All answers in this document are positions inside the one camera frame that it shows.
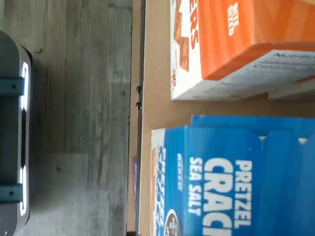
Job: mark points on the dark grey robot base platform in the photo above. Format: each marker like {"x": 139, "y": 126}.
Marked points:
{"x": 9, "y": 61}

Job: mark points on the wooden shelf board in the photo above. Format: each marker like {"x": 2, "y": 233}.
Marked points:
{"x": 157, "y": 110}

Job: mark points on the black shelf bolt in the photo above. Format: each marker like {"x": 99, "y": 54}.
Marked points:
{"x": 139, "y": 89}
{"x": 139, "y": 105}

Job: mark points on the blue cardboard box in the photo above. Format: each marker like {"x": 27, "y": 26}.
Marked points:
{"x": 233, "y": 121}

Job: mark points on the blue pretzel crackers box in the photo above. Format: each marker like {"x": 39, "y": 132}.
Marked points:
{"x": 221, "y": 184}

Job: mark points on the orange bite sized cracker box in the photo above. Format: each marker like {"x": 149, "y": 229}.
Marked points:
{"x": 226, "y": 37}

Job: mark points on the silver platform edge rail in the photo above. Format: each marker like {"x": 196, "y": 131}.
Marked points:
{"x": 24, "y": 73}

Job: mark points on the teal metal mounting frame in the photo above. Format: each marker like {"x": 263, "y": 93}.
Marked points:
{"x": 9, "y": 86}

